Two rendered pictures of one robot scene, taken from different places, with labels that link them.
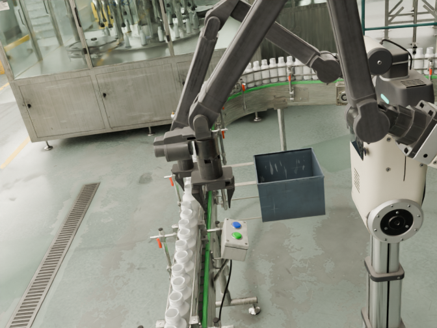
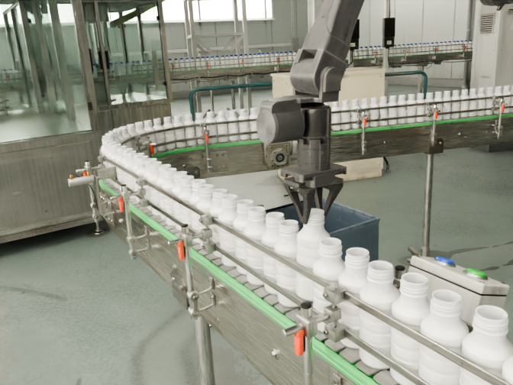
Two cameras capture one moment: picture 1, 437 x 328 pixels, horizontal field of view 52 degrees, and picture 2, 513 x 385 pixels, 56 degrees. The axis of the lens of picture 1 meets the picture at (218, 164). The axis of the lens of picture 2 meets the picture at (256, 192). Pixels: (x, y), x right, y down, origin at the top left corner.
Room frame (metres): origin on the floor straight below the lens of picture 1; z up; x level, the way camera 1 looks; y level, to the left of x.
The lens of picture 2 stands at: (0.85, 0.68, 1.49)
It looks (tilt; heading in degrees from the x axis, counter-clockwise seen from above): 17 degrees down; 324
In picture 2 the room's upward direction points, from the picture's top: 3 degrees counter-clockwise
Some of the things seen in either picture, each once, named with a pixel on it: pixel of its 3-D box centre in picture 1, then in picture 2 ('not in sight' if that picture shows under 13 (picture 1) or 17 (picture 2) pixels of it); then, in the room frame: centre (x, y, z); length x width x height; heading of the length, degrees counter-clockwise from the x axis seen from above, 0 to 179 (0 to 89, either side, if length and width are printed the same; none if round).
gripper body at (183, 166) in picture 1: (185, 162); (313, 156); (1.45, 0.12, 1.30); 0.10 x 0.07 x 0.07; 85
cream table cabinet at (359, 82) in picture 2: not in sight; (327, 124); (4.75, -3.20, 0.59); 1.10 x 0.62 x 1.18; 67
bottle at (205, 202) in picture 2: not in sight; (209, 217); (1.86, 0.10, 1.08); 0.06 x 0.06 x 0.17
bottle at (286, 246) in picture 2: not in sight; (291, 263); (1.51, 0.13, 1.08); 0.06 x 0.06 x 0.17
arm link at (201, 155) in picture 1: (203, 146); not in sight; (0.97, 0.03, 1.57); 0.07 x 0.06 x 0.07; 86
